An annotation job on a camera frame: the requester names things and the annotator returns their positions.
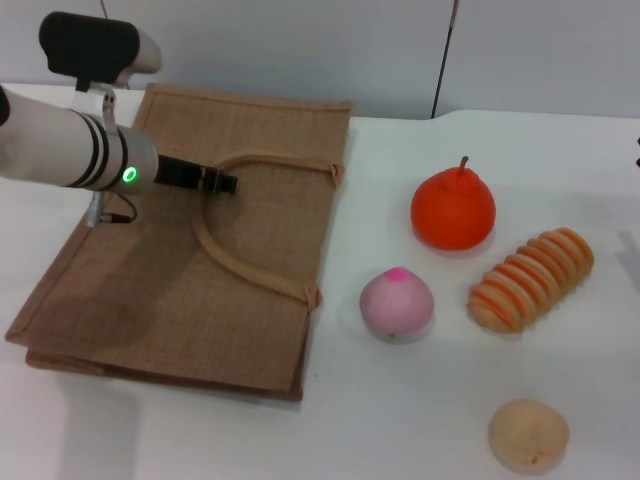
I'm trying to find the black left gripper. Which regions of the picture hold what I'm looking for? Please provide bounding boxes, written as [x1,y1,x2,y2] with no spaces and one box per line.
[154,155,240,196]

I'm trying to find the brown jute handbag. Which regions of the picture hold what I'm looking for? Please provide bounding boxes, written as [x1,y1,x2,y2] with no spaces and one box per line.
[4,82,354,402]

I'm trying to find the pink peach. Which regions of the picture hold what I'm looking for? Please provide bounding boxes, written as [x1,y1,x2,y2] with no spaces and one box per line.
[359,266,436,344]

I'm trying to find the orange pear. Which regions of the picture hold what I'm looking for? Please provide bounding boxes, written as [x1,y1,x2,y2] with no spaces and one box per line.
[410,155,498,251]

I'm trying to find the striped orange bread loaf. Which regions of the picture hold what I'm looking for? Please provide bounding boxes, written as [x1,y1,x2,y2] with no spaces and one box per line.
[467,226,596,335]

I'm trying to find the tan round fruit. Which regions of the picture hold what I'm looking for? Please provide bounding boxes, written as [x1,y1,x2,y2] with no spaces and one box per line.
[487,398,571,475]

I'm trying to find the black cable with silver plug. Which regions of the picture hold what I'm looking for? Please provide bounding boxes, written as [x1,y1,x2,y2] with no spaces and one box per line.
[86,191,139,229]

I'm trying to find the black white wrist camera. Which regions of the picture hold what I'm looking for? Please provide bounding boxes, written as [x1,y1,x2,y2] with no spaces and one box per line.
[38,11,164,126]

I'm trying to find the dark cable on wall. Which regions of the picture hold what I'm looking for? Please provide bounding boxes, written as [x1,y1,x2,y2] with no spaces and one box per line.
[430,0,460,120]

